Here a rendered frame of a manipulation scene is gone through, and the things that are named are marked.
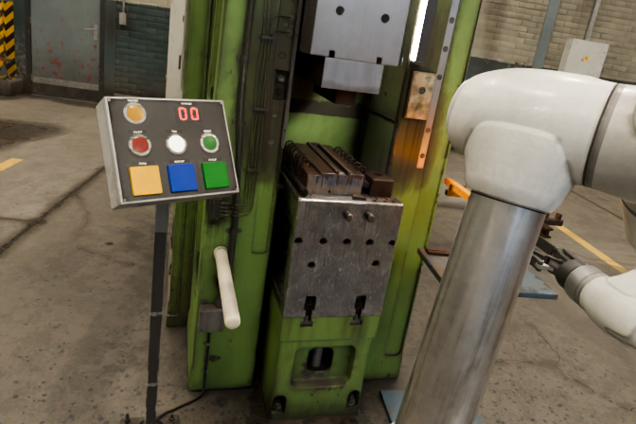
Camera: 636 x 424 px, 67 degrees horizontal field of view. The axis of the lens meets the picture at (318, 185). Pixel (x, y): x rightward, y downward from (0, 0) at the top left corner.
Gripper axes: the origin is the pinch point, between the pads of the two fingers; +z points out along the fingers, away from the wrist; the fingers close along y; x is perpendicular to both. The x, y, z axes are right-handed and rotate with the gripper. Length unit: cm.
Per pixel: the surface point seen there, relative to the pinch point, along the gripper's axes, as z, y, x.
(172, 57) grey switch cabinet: 584, -166, -11
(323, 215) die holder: 40, -48, -12
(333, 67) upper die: 46, -51, 35
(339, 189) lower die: 46, -43, -5
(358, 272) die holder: 42, -32, -33
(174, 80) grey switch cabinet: 584, -161, -42
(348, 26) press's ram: 46, -49, 48
